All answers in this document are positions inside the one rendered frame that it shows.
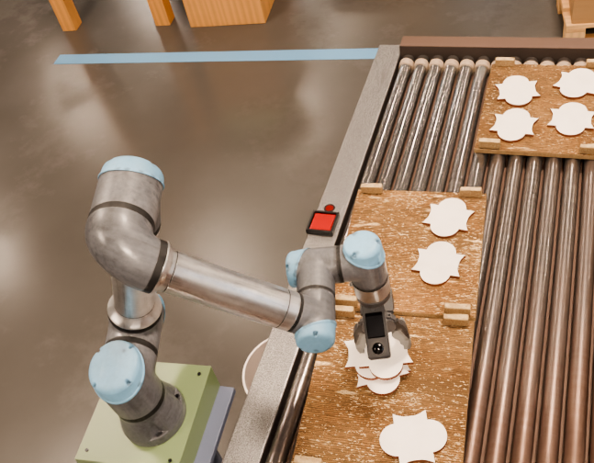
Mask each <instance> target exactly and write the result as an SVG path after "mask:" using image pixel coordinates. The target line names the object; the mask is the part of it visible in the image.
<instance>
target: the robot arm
mask: <svg viewBox="0 0 594 463"><path fill-rule="evenodd" d="M163 190H164V177H163V173H162V171H161V170H160V169H159V168H158V167H157V166H156V165H155V164H152V163H151V162H150V161H148V160H145V159H143V158H139V157H136V156H119V157H115V158H113V159H111V160H109V161H107V162H106V163H105V164H104V166H103V167H102V170H101V172H100V173H99V175H98V182H97V186H96V190H95V195H94V198H93V202H92V206H91V208H90V212H89V215H88V219H87V221H86V224H85V229H84V236H85V241H86V244H87V247H88V250H89V252H90V254H91V255H92V256H93V257H94V259H95V260H96V262H97V263H98V264H99V265H100V266H101V267H102V268H103V269H104V270H105V271H106V272H107V273H108V274H109V275H111V278H112V288H113V295H112V297H111V298H110V300H109V302H108V304H107V316H108V331H107V335H106V342H105V345H103V346H102V347H101V348H100V351H99V352H98V353H95V355H94V356H93V358H92V360H91V363H90V367H89V379H90V382H91V385H92V386H93V388H94V389H95V392H96V394H97V395H98V396H99V397H100V398H101V399H102V400H103V401H105V402H106V403H107V404H108V405H109V406H110V408H111V409H112V410H113V411H114V412H115V413H116V414H117V415H118V416H119V419H120V425H121V429H122V431H123V433H124V435H125V436H126V437H127V438H128V439H129V440H130V441H131V442H132V443H133V444H135V445H137V446H143V447H152V446H158V445H160V444H163V443H164V442H166V441H168V440H169V439H170V438H172V437H173V436H174V435H175V434H176V433H177V432H178V430H179V429H180V427H181V426H182V424H183V422H184V420H185V414H186V404H185V398H184V397H183V395H182V394H181V392H180V391H179V390H178V389H177V388H176V387H175V386H174V385H172V384H170V383H167V382H165V381H162V380H160V379H159V378H158V376H157V375H156V373H155V368H156V362H157V356H158V351H159V345H160V340H161V334H162V328H163V322H164V318H165V305H164V301H163V298H162V297H161V296H160V295H159V294H157V293H156V291H161V292H164V293H167V294H170V295H173V296H176V297H179V298H182V299H187V300H190V301H193V302H195V303H199V304H202V305H205V306H208V307H210V308H213V309H216V310H219V311H225V312H227V313H230V314H233V315H236V316H239V317H242V318H245V319H248V320H251V321H254V322H258V323H262V324H265V325H268V326H271V327H274V328H276V329H279V330H283V331H287V332H289V333H294V334H295V339H296V345H297V347H299V348H300V349H301V350H302V351H304V352H308V353H322V352H325V351H327V350H329V349H330V348H332V346H333V345H334V343H335V330H336V327H337V322H336V311H335V284H339V283H345V282H350V287H353V290H354V293H355V296H356V298H357V300H358V302H359V303H360V314H361V317H362V318H361V319H360V321H359V322H358V323H357V324H355V326H354V327H353V339H354V343H355V347H356V349H357V351H358V352H359V353H360V354H362V353H364V349H365V344H366V347H367V354H368V358H369V359H370V360H377V359H386V358H390V357H391V352H390V344H389V338H388V333H390V332H391V333H392V337H393V338H394V339H397V340H399V341H400V344H402V345H403V346H404V349H410V348H411V340H410V336H409V331H408V326H407V324H406V322H405V320H404V319H403V318H402V317H401V318H400V319H399V318H396V316H395V315H394V314H393V313H394V309H395V305H394V298H393V293H392V288H391V287H390V281H389V276H388V272H387V264H386V255H385V251H384V249H383V246H382V243H381V241H380V239H379V237H378V236H377V235H376V234H374V233H373V232H371V231H356V232H355V233H353V234H350V235H349V236H348V237H347V238H346V239H345V241H344V244H341V245H334V246H326V247H319V248H306V249H301V250H296V251H292V252H290V253H289V254H288V255H287V257H286V276H287V281H288V284H289V286H290V287H291V288H297V292H295V291H293V290H290V289H287V288H283V287H280V286H277V285H275V284H272V283H269V282H266V281H263V280H261V279H258V278H255V277H250V276H248V275H245V274H243V273H240V272H237V271H234V270H231V269H228V268H226V267H223V266H220V265H215V264H213V263H210V262H208V261H205V260H202V259H199V258H196V257H193V256H191V255H188V254H183V253H180V252H177V251H175V250H173V249H172V247H171V245H170V244H169V242H167V241H165V240H162V239H159V238H157V237H156V236H157V235H158V233H159V231H160V229H161V200H162V192H163ZM351 281H352V282H351Z"/></svg>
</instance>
